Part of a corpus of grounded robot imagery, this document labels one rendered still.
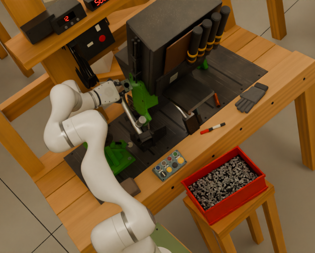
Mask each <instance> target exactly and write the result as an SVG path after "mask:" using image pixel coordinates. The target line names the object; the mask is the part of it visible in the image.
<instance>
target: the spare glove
mask: <svg viewBox="0 0 315 253"><path fill-rule="evenodd" d="M267 90H268V86H267V85H264V84H261V83H259V82H257V83H256V84H255V85H254V86H251V87H250V89H249V90H247V91H245V92H243V93H241V94H240V98H241V99H240V100H238V101H237V102H236V103H235V106H236V107H237V110H240V112H244V111H245V113H248V112H249V111H250V110H251V109H252V107H253V106H254V105H255V104H256V103H257V102H258V101H259V100H260V99H261V98H262V97H263V96H264V95H265V92H266V91H267Z"/></svg>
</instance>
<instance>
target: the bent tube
mask: <svg viewBox="0 0 315 253"><path fill-rule="evenodd" d="M124 81H125V82H124ZM120 83H121V85H122V86H121V87H120V88H119V93H120V92H122V91H123V90H125V92H127V91H129V90H132V89H133V88H132V86H131V84H130V82H129V80H128V79H125V80H123V81H121V82H120ZM121 105H122V107H123V109H124V111H125V113H126V115H127V117H128V118H129V120H130V122H131V124H132V126H133V128H134V129H135V131H136V133H137V135H139V134H141V133H143V131H142V130H141V128H138V127H136V126H135V122H136V119H135V117H134V115H133V113H132V111H131V110H130V108H129V106H128V104H127V101H126V98H125V94H123V97H122V103H121Z"/></svg>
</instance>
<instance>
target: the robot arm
mask: <svg viewBox="0 0 315 253"><path fill-rule="evenodd" d="M116 86H121V83H120V82H116V81H113V80H112V79H111V78H109V79H108V80H107V81H106V82H105V83H103V84H101V85H99V86H97V87H95V88H94V89H93V90H91V91H89V92H86V93H82V92H81V90H80V88H79V86H78V84H77V83H76V82H75V81H74V80H66V81H64V82H62V83H61V84H57V85H55V86H54V87H53V88H52V89H51V91H50V100H51V104H52V112H51V115H50V118H49V120H48V122H47V124H46V127H45V130H44V144H45V146H46V147H47V149H48V150H50V151H51V152H54V153H62V152H65V151H68V150H70V149H72V148H74V147H76V146H78V145H80V144H82V143H84V142H87V144H88V148H87V151H86V154H85V156H84V158H83V160H82V163H81V173H82V175H83V178H84V180H85V182H86V184H87V186H88V188H89V189H90V191H91V192H92V194H93V195H94V196H95V197H96V198H97V199H99V200H101V201H104V202H109V203H114V204H117V205H119V206H120V207H121V208H122V212H120V213H118V214H116V215H114V216H112V217H110V218H108V219H106V220H104V221H102V222H100V223H99V224H97V225H96V226H95V227H94V228H93V230H92V232H91V235H90V239H91V240H90V241H91V243H92V246H93V248H94V249H95V251H96V252H97V253H172V252H171V251H169V250H168V249H166V248H164V247H158V246H157V245H156V244H155V242H154V241H153V239H152V238H151V237H150V235H151V234H152V233H153V231H154V230H155V227H156V220H155V218H154V215H153V214H152V212H151V211H150V210H149V209H148V208H147V207H146V206H145V205H143V204H142V203H141V202H139V201H138V200H136V199H135V198H134V197H132V196H131V195H130V194H129V193H127V192H126V191H125V190H124V189H123V187H122V186H121V185H120V184H119V182H118V181H117V179H116V178H115V176H114V174H113V172H112V170H111V168H110V166H109V164H108V162H107V160H106V157H105V155H104V145H105V141H106V137H107V133H108V123H107V121H106V119H105V117H104V116H103V115H102V114H101V112H99V111H97V110H93V109H95V108H96V109H97V108H98V106H99V107H102V106H106V105H110V104H112V103H122V97H123V94H125V93H127V92H129V91H127V92H125V90H123V91H122V92H120V93H118V91H117V89H116Z"/></svg>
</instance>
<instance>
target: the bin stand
mask: <svg viewBox="0 0 315 253"><path fill-rule="evenodd" d="M265 183H266V185H267V186H268V188H267V190H266V191H264V192H263V193H261V194H260V195H258V196H257V197H255V198H254V199H252V200H250V201H249V202H247V203H246V204H244V205H243V206H241V207H240V208H238V209H237V210H235V211H234V212H232V213H230V214H229V215H227V216H226V217H224V218H223V219H221V220H220V221H218V222H217V223H215V224H214V225H212V226H209V224H208V222H207V221H206V220H205V218H204V217H203V215H202V214H201V213H200V211H199V210H198V209H197V207H196V206H195V204H194V203H193V202H192V200H191V199H190V198H189V196H188V195H187V196H186V197H185V198H183V202H184V204H185V206H186V207H187V208H188V209H189V211H190V213H191V215H192V217H193V219H194V222H195V224H196V226H197V228H198V230H199V232H200V234H201V236H202V238H203V240H204V242H205V244H206V246H207V248H208V250H209V252H210V253H222V252H223V253H237V252H236V249H235V247H234V244H233V242H232V239H231V237H230V234H229V233H230V232H231V231H232V230H233V229H234V228H236V227H237V226H238V225H239V224H240V223H241V222H242V221H243V220H245V219H246V221H247V224H248V227H249V230H250V233H251V236H252V239H253V241H254V242H255V243H257V244H258V245H259V244H260V243H261V242H262V241H263V240H264V238H263V234H262V231H261V227H260V224H259V220H258V217H257V213H256V209H257V208H258V207H259V206H261V205H262V207H263V211H264V215H265V218H266V222H267V226H268V230H269V234H270V237H271V241H272V245H273V249H274V252H275V253H287V251H286V246H285V242H284V237H283V233H282V228H281V224H280V219H279V215H278V210H277V206H276V201H275V197H274V193H275V189H274V185H272V184H271V183H270V182H268V181H267V180H266V179H265ZM212 231H213V232H214V234H215V236H216V238H217V240H218V243H219V245H220V247H221V249H222V252H221V250H220V247H219V245H218V243H217V241H216V238H215V236H214V234H213V232H212Z"/></svg>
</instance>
